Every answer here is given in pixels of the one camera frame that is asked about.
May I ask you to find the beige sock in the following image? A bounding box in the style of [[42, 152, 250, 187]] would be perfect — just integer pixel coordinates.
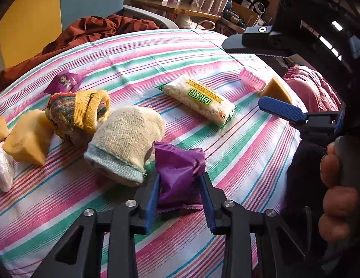
[[84, 106, 166, 187]]

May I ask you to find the yellow patterned rolled sock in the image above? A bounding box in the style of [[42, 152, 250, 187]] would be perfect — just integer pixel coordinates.
[[45, 90, 110, 146]]

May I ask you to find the small yellow sponge piece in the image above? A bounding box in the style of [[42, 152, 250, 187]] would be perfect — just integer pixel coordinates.
[[0, 116, 9, 142]]

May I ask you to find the clear plastic bag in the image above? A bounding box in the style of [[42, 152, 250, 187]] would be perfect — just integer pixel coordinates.
[[0, 142, 15, 193]]

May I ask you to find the rust brown blanket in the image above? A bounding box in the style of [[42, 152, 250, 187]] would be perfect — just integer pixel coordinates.
[[0, 14, 159, 93]]

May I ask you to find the yellow sponge block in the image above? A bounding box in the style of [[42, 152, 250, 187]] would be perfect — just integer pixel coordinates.
[[3, 109, 54, 166]]

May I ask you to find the pink pillow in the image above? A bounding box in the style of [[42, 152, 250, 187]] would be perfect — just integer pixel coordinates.
[[283, 65, 341, 112]]

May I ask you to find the yellow sponge wedge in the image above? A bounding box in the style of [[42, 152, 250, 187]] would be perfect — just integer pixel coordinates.
[[259, 77, 292, 104]]

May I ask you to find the right hand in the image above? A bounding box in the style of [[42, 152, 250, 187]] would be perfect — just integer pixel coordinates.
[[318, 142, 359, 243]]

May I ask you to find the purple cartoon snack packet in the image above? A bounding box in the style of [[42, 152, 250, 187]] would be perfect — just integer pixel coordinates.
[[44, 71, 86, 95]]

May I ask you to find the striped bed sheet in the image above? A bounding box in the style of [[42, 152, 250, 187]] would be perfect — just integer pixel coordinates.
[[0, 29, 300, 277]]

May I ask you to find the colour block headboard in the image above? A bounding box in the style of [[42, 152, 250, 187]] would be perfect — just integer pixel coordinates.
[[0, 0, 123, 67]]

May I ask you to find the wooden side table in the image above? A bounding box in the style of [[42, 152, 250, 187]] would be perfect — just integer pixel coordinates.
[[131, 0, 221, 21]]

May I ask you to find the rice cracker packet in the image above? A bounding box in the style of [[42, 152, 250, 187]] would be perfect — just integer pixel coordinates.
[[157, 75, 236, 128]]

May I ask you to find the pink plastic comb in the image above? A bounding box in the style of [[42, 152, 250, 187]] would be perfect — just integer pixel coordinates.
[[238, 68, 266, 92]]

